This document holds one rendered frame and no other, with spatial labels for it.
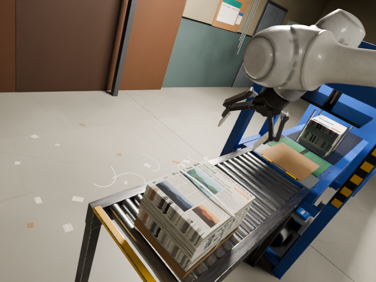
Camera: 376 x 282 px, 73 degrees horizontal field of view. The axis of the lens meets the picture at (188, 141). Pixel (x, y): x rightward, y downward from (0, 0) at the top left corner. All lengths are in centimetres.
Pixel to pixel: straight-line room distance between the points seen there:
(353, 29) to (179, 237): 75
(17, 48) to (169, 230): 301
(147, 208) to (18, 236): 124
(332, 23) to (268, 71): 21
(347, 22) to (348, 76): 17
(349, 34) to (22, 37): 331
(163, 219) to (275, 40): 70
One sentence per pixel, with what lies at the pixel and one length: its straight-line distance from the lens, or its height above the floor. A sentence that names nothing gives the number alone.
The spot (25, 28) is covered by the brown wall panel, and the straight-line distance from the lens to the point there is 354.
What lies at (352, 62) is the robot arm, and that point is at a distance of 48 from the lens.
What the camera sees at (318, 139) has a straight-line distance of 267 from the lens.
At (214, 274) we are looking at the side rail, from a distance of 111.
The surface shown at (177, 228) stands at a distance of 92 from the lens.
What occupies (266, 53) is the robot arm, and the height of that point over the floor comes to 161.
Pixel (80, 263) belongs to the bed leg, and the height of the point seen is 40.
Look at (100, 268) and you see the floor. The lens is 194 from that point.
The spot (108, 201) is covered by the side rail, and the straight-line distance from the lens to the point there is 119.
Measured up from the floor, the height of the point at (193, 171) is 103.
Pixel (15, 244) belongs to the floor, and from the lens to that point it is 205.
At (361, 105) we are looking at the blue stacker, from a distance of 416.
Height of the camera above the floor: 165
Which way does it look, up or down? 28 degrees down
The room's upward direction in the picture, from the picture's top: 21 degrees clockwise
